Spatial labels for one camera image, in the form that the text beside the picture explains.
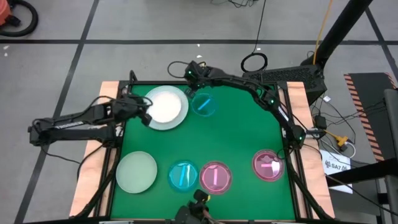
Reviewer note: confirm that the transparent pink plastic plate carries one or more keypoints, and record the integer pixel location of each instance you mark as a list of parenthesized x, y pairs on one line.
[(222, 183), (262, 174)]

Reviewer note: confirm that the white printed paper sheet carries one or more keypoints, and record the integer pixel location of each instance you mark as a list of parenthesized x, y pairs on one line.
[(337, 166)]

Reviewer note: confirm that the black mat with hazard stripes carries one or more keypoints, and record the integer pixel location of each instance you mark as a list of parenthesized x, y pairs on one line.
[(370, 102)]

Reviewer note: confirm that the transparent blue plastic plate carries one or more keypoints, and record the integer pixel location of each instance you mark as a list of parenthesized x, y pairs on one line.
[(183, 186), (210, 109)]

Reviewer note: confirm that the black floor beam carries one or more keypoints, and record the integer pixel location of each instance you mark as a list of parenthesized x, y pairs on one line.
[(367, 172)]

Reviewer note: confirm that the large pale green plate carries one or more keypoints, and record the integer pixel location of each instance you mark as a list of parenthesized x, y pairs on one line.
[(174, 123)]

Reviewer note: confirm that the black power adapter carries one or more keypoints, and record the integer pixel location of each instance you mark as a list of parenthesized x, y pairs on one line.
[(320, 122)]

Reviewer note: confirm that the small white card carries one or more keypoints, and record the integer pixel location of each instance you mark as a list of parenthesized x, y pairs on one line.
[(327, 99)]

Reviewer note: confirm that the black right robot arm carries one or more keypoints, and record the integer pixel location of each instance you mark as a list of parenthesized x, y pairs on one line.
[(248, 85)]

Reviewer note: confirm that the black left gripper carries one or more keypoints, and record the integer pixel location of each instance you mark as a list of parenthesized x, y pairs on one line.
[(119, 112)]

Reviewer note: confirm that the black perforated computer case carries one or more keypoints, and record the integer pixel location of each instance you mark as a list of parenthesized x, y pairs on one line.
[(289, 76)]

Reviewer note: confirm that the black device with yellow tag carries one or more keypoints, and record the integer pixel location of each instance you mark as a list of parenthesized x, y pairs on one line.
[(192, 214)]

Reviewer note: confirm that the pale green plastic plate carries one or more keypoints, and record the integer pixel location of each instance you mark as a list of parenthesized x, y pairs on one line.
[(136, 172)]

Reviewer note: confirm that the orange vacuum cleaner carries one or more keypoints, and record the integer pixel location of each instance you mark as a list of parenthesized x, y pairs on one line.
[(3, 12)]

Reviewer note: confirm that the yellow power plug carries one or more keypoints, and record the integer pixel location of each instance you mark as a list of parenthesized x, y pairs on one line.
[(342, 140)]

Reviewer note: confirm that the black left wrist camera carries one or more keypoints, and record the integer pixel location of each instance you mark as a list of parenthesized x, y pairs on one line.
[(130, 105)]

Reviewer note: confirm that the black table frame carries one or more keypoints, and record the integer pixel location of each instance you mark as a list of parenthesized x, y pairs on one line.
[(217, 82)]

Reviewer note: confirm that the white plastic plate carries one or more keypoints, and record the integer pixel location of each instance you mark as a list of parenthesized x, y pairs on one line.
[(163, 107)]

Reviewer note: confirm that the black round pole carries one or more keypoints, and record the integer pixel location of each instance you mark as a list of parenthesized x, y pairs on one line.
[(342, 28)]

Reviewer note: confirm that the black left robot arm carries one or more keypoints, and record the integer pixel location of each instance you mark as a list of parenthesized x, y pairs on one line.
[(71, 133)]

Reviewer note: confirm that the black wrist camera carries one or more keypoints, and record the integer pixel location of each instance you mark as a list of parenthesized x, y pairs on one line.
[(130, 105), (201, 69)]

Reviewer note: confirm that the wooden table side board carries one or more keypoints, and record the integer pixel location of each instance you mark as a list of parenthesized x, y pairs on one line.
[(317, 193), (90, 186)]

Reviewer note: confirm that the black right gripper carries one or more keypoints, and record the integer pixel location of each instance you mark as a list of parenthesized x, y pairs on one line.
[(191, 77)]

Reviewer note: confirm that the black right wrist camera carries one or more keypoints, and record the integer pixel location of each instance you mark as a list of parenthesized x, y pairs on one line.
[(201, 69)]

